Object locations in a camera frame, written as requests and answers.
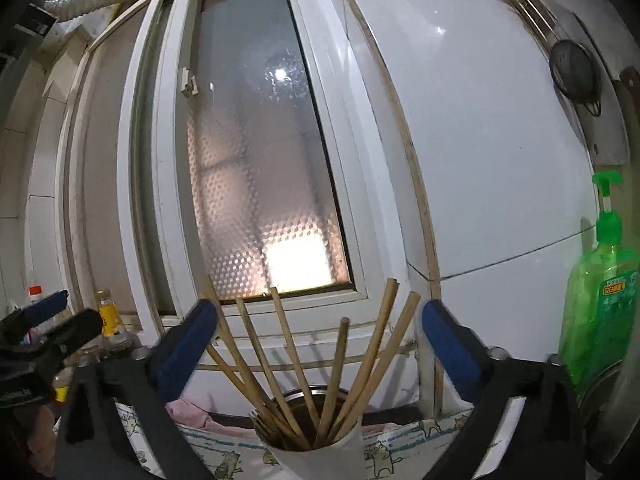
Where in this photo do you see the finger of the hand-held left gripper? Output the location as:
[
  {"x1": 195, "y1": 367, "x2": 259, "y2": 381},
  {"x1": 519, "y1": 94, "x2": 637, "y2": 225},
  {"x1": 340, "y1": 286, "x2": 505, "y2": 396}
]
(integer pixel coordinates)
[
  {"x1": 0, "y1": 290, "x2": 70, "y2": 347},
  {"x1": 0, "y1": 309, "x2": 104, "y2": 377}
]

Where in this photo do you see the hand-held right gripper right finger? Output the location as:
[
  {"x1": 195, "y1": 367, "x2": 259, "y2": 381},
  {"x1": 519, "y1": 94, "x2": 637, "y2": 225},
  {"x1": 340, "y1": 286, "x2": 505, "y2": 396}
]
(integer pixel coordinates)
[{"x1": 421, "y1": 299, "x2": 587, "y2": 480}]

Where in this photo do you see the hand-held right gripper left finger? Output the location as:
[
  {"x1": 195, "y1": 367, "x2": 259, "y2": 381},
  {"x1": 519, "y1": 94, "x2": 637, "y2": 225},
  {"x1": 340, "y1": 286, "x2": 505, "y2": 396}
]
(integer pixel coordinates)
[{"x1": 54, "y1": 299, "x2": 219, "y2": 480}]

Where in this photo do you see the bunch of wooden chopsticks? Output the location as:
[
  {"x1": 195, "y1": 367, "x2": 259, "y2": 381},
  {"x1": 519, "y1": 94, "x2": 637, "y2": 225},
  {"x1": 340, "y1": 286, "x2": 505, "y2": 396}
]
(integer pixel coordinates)
[{"x1": 200, "y1": 277, "x2": 422, "y2": 453}]

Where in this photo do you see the white cup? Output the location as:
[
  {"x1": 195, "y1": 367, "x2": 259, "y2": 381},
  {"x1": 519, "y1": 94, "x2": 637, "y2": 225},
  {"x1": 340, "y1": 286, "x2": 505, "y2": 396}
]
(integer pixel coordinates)
[{"x1": 252, "y1": 385, "x2": 363, "y2": 480}]

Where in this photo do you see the clear bottle with red cap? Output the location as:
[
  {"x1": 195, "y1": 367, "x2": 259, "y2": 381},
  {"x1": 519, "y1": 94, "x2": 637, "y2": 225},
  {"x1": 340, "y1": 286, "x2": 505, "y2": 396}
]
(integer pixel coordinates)
[{"x1": 22, "y1": 284, "x2": 48, "y2": 311}]

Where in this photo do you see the dark soy sauce bottle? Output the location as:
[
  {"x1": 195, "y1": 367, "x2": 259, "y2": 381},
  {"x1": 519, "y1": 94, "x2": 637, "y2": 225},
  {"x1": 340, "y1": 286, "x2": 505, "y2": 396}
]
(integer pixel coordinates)
[{"x1": 95, "y1": 289, "x2": 131, "y2": 348}]

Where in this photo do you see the pink cloth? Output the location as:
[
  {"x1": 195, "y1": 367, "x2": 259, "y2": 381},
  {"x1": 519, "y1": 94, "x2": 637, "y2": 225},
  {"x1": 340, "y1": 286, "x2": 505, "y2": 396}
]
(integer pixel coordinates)
[{"x1": 165, "y1": 397, "x2": 401, "y2": 433}]

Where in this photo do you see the cat printed cloth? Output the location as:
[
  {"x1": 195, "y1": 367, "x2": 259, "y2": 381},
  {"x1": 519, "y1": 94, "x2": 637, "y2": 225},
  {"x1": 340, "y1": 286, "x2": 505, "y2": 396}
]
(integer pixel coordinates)
[{"x1": 112, "y1": 400, "x2": 501, "y2": 480}]

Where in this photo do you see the green pump soap bottle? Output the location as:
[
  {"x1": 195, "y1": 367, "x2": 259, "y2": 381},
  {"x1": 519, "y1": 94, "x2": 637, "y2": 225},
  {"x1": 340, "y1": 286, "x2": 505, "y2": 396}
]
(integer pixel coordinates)
[{"x1": 557, "y1": 170, "x2": 640, "y2": 396}]

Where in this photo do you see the white frosted glass window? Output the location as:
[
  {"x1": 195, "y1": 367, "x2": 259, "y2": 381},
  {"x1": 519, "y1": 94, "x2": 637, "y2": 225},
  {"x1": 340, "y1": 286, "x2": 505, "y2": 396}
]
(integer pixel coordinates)
[{"x1": 55, "y1": 0, "x2": 441, "y2": 411}]

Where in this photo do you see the round metal strainer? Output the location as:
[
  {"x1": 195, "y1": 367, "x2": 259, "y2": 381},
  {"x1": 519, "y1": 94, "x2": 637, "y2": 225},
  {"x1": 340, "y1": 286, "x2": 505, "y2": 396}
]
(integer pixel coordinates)
[{"x1": 549, "y1": 40, "x2": 603, "y2": 118}]

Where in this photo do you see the metal wall rack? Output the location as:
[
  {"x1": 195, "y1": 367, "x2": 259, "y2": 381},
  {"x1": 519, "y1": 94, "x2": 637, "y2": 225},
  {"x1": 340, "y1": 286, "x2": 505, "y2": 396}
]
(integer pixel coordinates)
[{"x1": 492, "y1": 0, "x2": 561, "y2": 41}]

